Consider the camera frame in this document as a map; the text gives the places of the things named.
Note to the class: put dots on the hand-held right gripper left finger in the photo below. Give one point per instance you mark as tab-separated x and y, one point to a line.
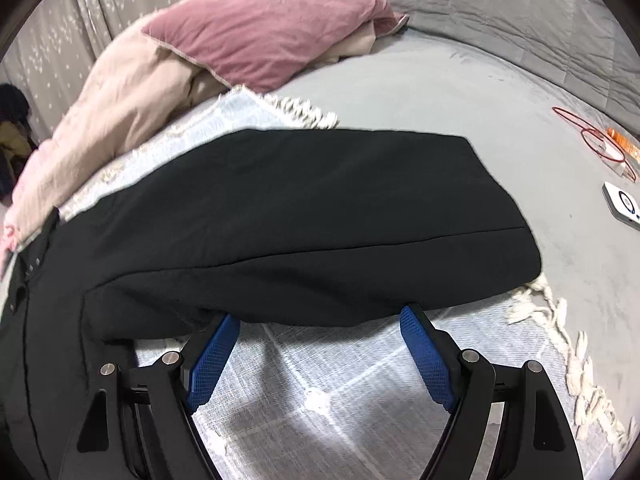
212	360

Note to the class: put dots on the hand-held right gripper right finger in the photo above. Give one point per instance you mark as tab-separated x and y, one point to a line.
430	360

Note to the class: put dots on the black coat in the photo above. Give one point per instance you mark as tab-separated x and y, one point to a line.
300	220

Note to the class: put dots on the dark hanging clothes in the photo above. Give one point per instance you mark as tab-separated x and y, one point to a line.
10	110

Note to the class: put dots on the light blue fringed blanket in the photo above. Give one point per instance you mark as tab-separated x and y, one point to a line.
340	375

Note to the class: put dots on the white flat device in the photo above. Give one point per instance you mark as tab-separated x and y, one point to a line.
617	205

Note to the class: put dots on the grey bed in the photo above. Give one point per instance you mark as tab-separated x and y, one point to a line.
450	95

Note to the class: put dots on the beige pink duvet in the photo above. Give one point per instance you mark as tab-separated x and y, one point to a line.
125	105

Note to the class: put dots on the orange packet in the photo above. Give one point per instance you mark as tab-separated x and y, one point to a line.
622	142

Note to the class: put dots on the pink velvet pillow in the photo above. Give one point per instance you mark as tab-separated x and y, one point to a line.
270	25

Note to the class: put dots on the grey patterned curtain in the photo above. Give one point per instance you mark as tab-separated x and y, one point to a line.
55	45

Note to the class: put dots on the grey quilted headboard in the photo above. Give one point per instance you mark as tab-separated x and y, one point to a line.
500	0

